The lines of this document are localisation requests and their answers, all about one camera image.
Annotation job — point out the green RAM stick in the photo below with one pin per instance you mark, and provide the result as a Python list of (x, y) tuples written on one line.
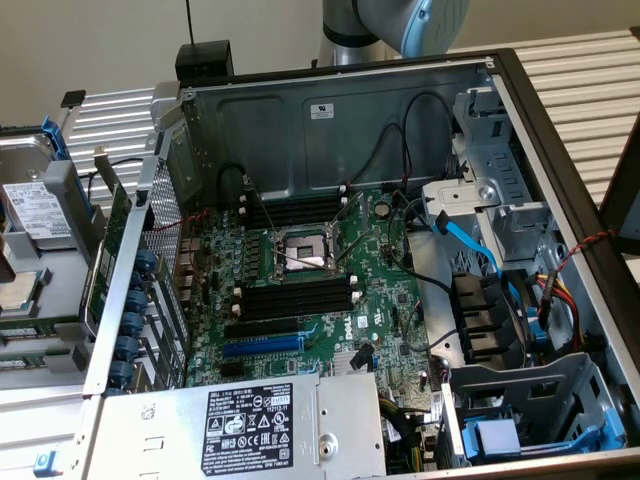
[(17, 331), (12, 363)]

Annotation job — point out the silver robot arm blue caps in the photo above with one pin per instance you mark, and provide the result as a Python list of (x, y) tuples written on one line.
[(380, 20)]

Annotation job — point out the black RAM slot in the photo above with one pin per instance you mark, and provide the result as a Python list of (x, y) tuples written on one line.
[(295, 312), (295, 207), (295, 214), (295, 304), (295, 287), (295, 221), (295, 296), (295, 200)]

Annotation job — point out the CPU socket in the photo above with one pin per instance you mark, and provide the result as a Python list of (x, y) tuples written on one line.
[(305, 250)]

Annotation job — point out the thin metal locking lever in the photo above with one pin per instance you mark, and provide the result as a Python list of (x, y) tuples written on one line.
[(300, 260), (265, 210)]

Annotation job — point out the metal socket cover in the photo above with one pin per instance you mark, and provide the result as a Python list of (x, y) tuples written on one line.
[(352, 210)]

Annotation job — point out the silver coin battery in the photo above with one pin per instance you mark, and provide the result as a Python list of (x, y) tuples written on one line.
[(383, 209)]

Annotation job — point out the green Dell motherboard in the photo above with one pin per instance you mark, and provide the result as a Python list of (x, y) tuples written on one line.
[(380, 280)]

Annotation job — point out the long black expansion slot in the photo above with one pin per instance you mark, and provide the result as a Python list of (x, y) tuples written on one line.
[(260, 328)]

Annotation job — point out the grey metal PC case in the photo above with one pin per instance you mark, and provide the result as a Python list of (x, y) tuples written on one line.
[(260, 140)]

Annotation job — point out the blue expansion slot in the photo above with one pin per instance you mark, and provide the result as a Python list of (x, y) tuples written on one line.
[(260, 346)]

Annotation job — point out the black data plug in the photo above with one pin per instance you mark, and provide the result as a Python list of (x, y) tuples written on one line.
[(364, 357)]

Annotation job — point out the silver finned heat sink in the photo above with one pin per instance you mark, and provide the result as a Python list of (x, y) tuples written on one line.
[(342, 365)]

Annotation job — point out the silver rear port block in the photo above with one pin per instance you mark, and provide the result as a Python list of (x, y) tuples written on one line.
[(187, 262), (191, 246)]

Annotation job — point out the silver USB port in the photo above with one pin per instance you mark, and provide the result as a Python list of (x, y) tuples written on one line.
[(186, 281), (185, 296)]

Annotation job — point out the blue card retention clip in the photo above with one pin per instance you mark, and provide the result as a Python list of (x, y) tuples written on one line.
[(133, 323), (121, 373), (136, 301), (146, 261), (128, 347)]

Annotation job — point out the black fan shroud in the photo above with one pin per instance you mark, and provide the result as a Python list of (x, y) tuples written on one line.
[(480, 320)]

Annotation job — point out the grey metal drive cage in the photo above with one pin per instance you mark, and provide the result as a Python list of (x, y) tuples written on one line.
[(500, 165)]

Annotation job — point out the grey metal disk bay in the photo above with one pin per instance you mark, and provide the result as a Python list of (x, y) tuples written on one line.
[(520, 220), (530, 380)]

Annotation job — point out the green graphics card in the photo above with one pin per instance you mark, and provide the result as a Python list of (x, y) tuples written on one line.
[(112, 225)]

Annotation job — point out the black box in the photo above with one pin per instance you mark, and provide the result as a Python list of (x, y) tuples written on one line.
[(205, 62)]

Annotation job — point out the silver power supply unit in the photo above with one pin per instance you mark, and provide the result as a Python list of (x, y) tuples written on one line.
[(150, 440)]

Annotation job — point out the grey parts rack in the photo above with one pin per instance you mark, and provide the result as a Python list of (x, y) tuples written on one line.
[(60, 280)]

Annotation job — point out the blue plastic disk caddy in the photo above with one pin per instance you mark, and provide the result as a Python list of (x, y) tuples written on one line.
[(495, 437)]

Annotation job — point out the silver hard disk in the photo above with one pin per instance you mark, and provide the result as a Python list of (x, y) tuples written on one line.
[(37, 210)]

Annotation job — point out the silver CPU chip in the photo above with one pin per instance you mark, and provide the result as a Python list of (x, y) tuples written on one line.
[(17, 295)]

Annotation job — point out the blue square latch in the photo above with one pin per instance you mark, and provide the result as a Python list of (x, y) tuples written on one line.
[(46, 462)]

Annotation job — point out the black tipped metal bracket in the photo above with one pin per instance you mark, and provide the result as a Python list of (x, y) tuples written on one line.
[(73, 98)]

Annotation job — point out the blue disk bracket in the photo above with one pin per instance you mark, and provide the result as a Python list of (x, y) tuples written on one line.
[(52, 137)]

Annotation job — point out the dark brown post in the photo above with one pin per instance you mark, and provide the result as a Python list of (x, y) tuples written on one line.
[(625, 200)]

